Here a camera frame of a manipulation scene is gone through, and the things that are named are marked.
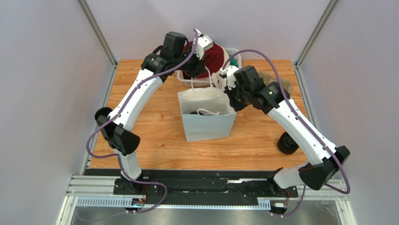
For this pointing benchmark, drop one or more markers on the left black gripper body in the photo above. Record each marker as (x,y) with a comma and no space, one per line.
(193,69)

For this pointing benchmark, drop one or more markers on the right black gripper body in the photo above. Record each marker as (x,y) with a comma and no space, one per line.
(232,98)

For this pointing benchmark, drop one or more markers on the white paper bag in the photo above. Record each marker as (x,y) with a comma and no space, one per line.
(199,128)

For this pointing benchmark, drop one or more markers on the black plastic cup lid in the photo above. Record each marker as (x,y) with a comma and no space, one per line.
(204,113)

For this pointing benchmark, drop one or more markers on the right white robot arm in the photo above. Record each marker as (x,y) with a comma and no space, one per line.
(324,159)

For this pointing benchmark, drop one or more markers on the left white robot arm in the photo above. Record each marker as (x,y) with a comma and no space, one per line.
(115,125)

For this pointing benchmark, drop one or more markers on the white plastic basket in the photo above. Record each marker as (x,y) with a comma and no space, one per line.
(205,82)

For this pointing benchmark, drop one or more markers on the maroon bucket hat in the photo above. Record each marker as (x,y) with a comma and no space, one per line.
(208,58)

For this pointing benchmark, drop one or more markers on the beige hat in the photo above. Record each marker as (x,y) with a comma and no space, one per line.
(220,56)

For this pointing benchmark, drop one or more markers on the bottom pulp cup carrier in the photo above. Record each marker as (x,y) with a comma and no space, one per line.
(268,78)

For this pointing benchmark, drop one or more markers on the green cloth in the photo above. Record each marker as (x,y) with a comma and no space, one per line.
(233,62)

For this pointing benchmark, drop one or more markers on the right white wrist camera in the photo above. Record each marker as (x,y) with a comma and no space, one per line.
(228,78)

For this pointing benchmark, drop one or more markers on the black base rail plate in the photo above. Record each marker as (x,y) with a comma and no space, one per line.
(199,187)

